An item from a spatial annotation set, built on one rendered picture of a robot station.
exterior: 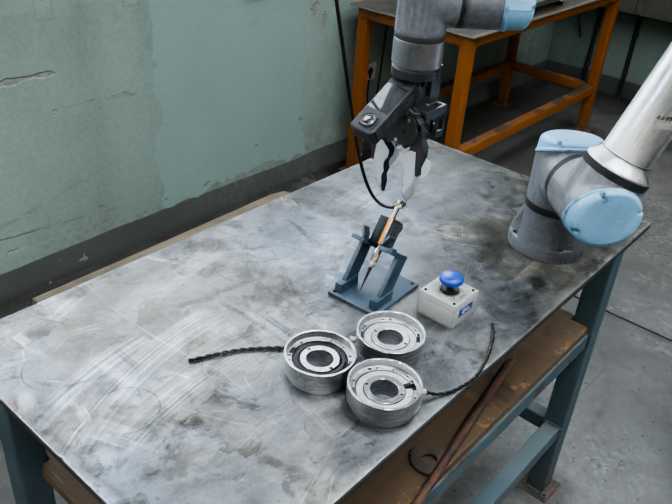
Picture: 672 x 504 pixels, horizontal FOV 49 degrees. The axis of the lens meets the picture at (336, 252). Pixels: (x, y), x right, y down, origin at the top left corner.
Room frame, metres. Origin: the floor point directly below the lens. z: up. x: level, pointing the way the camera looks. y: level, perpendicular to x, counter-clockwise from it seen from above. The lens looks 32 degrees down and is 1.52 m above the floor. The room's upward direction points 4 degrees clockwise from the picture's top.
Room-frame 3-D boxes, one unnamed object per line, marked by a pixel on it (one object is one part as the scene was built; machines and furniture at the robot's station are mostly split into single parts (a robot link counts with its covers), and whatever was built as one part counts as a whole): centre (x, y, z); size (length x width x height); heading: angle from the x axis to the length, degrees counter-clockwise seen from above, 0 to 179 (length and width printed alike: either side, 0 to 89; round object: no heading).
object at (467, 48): (3.60, -0.69, 0.39); 1.50 x 0.62 x 0.78; 141
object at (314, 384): (0.82, 0.01, 0.82); 0.10 x 0.10 x 0.04
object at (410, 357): (0.89, -0.09, 0.82); 0.10 x 0.10 x 0.04
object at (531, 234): (1.26, -0.41, 0.85); 0.15 x 0.15 x 0.10
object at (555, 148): (1.25, -0.41, 0.97); 0.13 x 0.12 x 0.14; 7
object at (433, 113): (1.09, -0.10, 1.12); 0.09 x 0.08 x 0.12; 142
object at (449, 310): (1.01, -0.19, 0.82); 0.08 x 0.07 x 0.05; 141
